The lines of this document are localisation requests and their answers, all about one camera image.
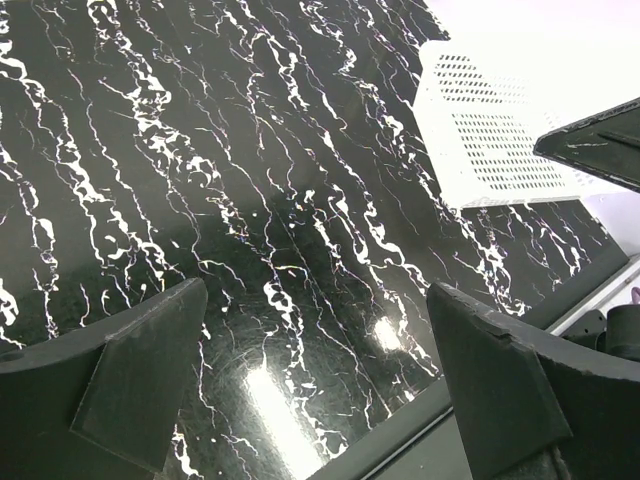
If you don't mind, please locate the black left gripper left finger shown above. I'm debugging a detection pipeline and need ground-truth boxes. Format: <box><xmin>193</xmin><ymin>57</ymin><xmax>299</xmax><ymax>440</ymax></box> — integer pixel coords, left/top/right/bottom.
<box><xmin>1</xmin><ymin>278</ymin><xmax>207</xmax><ymax>479</ymax></box>

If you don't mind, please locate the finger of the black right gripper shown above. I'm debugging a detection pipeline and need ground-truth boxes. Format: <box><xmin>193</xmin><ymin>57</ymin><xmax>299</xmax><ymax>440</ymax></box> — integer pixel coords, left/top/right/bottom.
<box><xmin>533</xmin><ymin>99</ymin><xmax>639</xmax><ymax>192</ymax></box>

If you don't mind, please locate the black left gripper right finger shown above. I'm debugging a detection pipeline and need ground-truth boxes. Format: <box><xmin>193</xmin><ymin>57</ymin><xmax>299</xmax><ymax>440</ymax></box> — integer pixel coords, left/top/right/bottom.
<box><xmin>427</xmin><ymin>283</ymin><xmax>639</xmax><ymax>479</ymax></box>

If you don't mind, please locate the white perforated basket right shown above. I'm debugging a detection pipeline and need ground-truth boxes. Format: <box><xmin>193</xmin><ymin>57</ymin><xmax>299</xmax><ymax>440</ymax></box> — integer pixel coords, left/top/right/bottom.
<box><xmin>413</xmin><ymin>41</ymin><xmax>595</xmax><ymax>210</ymax></box>

